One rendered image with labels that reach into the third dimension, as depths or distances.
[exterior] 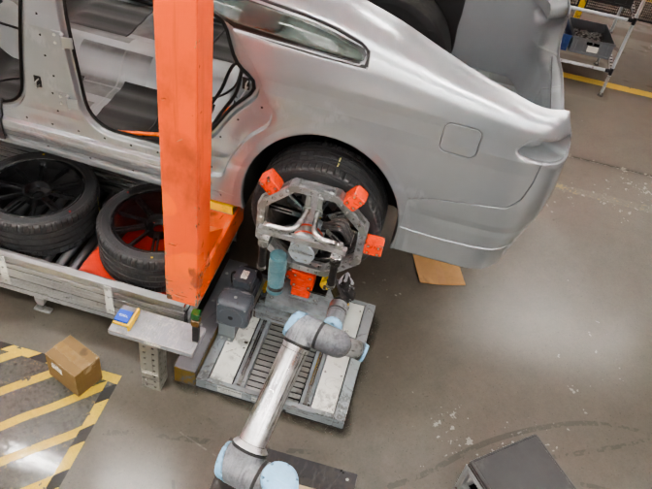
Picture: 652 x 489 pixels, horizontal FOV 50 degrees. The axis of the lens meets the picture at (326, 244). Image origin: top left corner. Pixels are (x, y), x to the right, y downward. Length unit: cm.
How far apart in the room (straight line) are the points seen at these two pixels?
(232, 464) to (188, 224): 101
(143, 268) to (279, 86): 123
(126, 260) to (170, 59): 141
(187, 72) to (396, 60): 90
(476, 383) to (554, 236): 151
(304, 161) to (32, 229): 152
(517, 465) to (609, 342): 144
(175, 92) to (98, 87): 178
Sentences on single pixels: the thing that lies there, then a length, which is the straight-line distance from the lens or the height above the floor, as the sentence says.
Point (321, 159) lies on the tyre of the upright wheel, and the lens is 331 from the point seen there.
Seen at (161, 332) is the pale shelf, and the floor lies 45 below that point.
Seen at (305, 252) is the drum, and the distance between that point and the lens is 328.
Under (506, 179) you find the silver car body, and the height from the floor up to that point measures 133.
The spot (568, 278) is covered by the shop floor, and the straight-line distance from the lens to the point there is 491.
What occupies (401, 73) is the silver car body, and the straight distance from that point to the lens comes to 303.
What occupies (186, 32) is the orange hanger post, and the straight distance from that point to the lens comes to 256.
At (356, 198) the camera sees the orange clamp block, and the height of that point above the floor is 114.
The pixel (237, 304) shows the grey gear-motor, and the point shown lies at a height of 40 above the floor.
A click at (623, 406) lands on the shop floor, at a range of 439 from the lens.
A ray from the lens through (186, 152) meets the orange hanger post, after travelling 284.
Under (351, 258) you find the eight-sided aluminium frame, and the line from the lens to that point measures 345.
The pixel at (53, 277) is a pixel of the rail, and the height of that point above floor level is 33.
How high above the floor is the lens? 317
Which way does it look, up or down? 44 degrees down
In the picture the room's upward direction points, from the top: 10 degrees clockwise
